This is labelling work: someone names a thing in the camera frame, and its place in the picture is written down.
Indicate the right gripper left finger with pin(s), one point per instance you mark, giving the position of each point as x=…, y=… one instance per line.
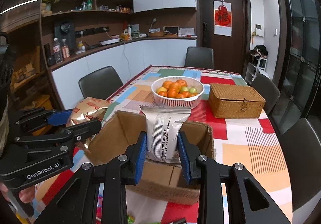
x=76, y=202

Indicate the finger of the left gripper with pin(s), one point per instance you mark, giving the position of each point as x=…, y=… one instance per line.
x=64, y=136
x=42, y=117

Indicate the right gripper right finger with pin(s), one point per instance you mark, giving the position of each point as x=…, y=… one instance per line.
x=248, y=202

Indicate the gold red snack bag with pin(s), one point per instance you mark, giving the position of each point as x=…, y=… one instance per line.
x=88, y=109

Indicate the silver snack pouch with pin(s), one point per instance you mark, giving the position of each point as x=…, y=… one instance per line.
x=163, y=124

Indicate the person's left hand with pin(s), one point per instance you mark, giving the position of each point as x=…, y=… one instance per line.
x=26, y=195

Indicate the dark chair left side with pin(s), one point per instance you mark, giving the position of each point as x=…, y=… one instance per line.
x=101, y=83

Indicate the dark chair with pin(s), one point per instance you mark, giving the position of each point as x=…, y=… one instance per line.
x=268, y=90
x=301, y=149
x=101, y=83

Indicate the water bottle red label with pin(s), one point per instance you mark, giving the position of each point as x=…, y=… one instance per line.
x=57, y=51

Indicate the colourful patchwork tablecloth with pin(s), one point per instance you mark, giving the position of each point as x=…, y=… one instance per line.
x=251, y=142

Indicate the dark chair right near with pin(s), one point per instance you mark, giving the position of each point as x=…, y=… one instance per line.
x=301, y=149

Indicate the black coffee machine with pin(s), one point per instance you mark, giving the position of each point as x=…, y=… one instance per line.
x=66, y=30

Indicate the brown cardboard box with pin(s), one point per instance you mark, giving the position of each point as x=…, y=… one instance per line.
x=159, y=180

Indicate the woven wicker box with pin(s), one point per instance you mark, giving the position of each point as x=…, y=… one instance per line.
x=235, y=101

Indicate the white fruit basket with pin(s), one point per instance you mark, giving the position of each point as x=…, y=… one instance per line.
x=177, y=91

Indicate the dark chair right far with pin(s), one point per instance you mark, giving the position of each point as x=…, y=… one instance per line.
x=268, y=90

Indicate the dark chair far end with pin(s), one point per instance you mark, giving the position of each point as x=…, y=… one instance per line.
x=199, y=57

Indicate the dark wooden door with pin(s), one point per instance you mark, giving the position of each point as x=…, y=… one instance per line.
x=229, y=52

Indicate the red fu door poster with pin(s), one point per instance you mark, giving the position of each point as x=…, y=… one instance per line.
x=222, y=12

